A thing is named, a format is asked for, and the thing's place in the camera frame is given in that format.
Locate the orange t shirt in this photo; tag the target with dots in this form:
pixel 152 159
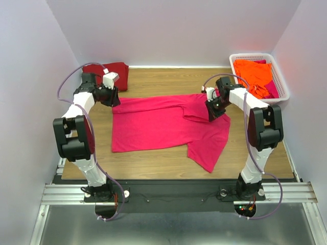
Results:
pixel 246 70

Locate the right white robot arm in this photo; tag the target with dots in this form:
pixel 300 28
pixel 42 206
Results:
pixel 263 128

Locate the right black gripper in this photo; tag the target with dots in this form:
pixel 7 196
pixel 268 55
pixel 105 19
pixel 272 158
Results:
pixel 214 110

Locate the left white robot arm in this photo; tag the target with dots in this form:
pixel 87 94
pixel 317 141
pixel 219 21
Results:
pixel 75 136

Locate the white plastic basket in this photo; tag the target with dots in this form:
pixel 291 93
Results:
pixel 279 81

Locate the magenta t shirt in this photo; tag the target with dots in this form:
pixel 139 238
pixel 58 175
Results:
pixel 167 121

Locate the dark pink t shirt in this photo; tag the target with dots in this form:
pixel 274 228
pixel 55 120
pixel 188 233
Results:
pixel 272 89

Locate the folded dark red t shirt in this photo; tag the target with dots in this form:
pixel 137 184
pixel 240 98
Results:
pixel 119 67

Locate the aluminium rail frame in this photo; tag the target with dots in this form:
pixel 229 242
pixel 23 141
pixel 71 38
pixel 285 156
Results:
pixel 65 218

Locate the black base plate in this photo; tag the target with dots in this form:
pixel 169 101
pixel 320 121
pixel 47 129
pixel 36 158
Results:
pixel 174 196

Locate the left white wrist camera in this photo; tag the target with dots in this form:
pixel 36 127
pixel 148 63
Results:
pixel 109 79

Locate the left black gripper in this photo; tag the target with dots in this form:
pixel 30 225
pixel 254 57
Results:
pixel 112 97

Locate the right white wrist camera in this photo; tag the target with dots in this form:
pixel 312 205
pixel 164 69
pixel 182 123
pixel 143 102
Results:
pixel 211 93

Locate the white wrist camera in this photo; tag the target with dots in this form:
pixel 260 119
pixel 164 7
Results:
pixel 109 79
pixel 211 93

